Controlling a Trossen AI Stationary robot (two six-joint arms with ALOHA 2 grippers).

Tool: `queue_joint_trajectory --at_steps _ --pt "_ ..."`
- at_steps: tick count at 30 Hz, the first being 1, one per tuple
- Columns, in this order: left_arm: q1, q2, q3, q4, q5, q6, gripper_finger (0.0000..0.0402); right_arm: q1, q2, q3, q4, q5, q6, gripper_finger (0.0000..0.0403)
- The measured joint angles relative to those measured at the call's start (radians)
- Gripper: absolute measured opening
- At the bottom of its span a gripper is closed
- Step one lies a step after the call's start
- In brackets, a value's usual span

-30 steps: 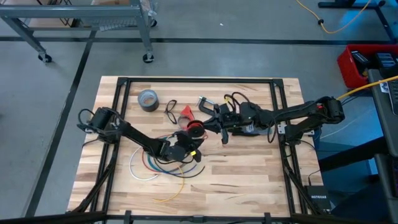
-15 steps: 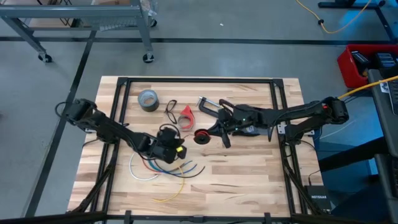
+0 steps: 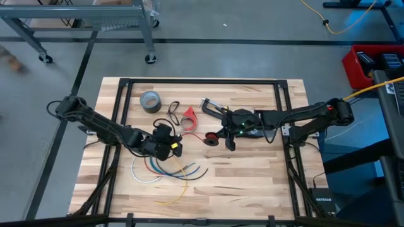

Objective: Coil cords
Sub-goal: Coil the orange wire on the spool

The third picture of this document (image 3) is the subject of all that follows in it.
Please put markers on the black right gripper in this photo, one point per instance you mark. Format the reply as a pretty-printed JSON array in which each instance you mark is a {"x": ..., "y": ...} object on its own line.
[{"x": 241, "y": 123}]

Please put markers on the black network switch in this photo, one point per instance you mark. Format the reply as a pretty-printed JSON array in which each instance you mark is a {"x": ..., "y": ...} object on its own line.
[{"x": 322, "y": 201}]

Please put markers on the grey duct tape roll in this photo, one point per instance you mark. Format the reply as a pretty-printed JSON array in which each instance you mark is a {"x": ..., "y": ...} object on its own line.
[{"x": 151, "y": 102}]

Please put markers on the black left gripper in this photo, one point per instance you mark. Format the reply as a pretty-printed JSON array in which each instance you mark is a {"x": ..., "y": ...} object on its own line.
[{"x": 161, "y": 146}]

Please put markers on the grey metal wheeled cart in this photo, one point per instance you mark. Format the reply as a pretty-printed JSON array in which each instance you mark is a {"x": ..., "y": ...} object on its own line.
[{"x": 79, "y": 12}]

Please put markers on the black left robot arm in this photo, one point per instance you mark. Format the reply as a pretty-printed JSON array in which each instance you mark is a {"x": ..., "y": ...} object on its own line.
[{"x": 104, "y": 126}]

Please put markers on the black plastic spool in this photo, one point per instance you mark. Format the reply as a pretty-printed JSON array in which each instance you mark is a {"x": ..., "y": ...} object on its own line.
[{"x": 211, "y": 144}]

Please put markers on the black device box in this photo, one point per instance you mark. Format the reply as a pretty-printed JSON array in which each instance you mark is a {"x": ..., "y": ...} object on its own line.
[
  {"x": 391, "y": 61},
  {"x": 366, "y": 61}
]

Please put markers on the red plastic bin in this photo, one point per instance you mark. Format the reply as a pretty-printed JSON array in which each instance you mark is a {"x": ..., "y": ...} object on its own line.
[{"x": 350, "y": 69}]

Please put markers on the black floor stand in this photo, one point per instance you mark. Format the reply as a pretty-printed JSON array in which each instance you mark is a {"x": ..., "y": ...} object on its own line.
[{"x": 347, "y": 4}]

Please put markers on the black safety glasses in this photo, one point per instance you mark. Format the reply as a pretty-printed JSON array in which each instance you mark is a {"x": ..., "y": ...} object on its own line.
[{"x": 168, "y": 113}]

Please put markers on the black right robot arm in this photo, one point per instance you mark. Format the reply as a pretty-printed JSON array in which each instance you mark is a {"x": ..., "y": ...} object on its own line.
[{"x": 309, "y": 113}]

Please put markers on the black aluminium table frame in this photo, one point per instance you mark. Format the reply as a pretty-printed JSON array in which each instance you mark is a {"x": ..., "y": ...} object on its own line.
[{"x": 202, "y": 81}]

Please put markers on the tape roll with red dispenser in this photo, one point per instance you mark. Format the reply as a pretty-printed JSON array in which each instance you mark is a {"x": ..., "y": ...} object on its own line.
[{"x": 189, "y": 115}]

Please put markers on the black C-clamp with silver screw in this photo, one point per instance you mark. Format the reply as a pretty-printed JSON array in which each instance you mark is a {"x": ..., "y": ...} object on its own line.
[{"x": 214, "y": 104}]

